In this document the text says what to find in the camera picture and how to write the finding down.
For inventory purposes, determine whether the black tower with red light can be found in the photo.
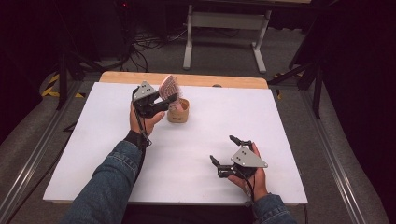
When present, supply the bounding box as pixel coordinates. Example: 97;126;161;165
113;0;138;59

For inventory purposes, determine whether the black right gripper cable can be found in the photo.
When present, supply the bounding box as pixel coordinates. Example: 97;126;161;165
238;169;258;203

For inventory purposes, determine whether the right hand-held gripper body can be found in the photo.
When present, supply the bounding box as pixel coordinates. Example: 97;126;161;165
217;140;269;180

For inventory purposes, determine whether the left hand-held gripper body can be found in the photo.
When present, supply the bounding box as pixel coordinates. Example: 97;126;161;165
132;80;171;119

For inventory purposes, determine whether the tan round cup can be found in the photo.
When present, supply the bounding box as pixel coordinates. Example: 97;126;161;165
166;97;191;124

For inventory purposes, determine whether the pink hairbrush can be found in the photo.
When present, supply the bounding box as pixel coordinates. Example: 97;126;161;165
157;74;186;112

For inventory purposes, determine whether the yellow black hazard tape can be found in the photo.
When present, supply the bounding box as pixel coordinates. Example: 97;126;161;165
41;73;86;99

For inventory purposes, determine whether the white metal desk frame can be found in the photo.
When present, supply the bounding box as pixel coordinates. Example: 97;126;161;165
182;0;312;75

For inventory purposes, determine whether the black wrist strap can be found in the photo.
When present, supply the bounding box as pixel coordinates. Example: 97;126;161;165
123;129;153;149

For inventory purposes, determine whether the white board sheet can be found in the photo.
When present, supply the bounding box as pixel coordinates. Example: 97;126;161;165
42;81;309;206

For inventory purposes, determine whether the person's left hand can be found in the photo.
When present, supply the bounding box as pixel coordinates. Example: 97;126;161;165
128;101;167;138

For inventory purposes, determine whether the person's right hand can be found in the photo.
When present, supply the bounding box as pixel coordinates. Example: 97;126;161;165
227;142;269;202

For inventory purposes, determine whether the aluminium floor rail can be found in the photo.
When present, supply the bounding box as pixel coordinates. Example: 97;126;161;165
299;89;369;224
0;81;82;220

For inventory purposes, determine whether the black metal stand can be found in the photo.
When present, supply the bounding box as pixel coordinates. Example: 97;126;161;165
55;0;106;112
267;43;325;119

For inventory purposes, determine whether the wooden table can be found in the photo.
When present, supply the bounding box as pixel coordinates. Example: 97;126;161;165
98;70;269;91

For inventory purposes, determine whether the bundle of black floor cables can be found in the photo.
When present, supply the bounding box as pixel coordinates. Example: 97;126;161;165
128;27;188;73

